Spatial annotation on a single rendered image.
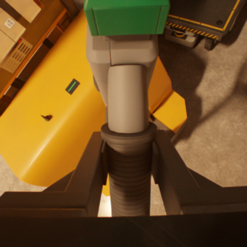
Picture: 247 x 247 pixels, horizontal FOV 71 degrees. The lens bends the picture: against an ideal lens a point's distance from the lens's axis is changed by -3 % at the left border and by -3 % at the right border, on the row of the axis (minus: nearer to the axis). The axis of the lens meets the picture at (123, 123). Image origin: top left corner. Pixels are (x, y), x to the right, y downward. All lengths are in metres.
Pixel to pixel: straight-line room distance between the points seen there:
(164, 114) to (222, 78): 0.68
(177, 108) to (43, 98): 0.77
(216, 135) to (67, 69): 1.16
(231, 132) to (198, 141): 0.25
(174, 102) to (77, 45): 0.66
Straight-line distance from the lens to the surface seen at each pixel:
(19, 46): 0.89
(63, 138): 0.77
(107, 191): 1.23
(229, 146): 1.52
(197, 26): 1.48
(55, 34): 1.22
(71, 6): 0.93
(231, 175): 1.52
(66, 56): 0.85
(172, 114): 1.16
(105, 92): 0.16
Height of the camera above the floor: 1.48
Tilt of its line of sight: 69 degrees down
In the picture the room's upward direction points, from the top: 57 degrees counter-clockwise
